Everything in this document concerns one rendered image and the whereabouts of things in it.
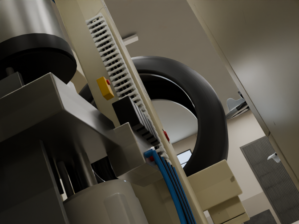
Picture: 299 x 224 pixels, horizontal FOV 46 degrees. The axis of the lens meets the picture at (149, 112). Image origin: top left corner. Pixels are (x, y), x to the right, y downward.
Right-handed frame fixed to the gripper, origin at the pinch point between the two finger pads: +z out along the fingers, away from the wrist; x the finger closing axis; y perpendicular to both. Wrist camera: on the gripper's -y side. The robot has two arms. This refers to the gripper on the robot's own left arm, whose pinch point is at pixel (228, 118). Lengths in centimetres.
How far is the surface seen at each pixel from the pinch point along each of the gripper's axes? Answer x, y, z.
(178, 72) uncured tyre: 17.3, 17.3, 7.0
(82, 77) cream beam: -17, 57, 41
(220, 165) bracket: 26.2, -16.3, 12.7
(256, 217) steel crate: -1052, -50, -39
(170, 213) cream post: 39, -21, 29
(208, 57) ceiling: -611, 293, -129
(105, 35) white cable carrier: 43, 26, 20
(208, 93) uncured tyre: 15.9, 6.3, 3.0
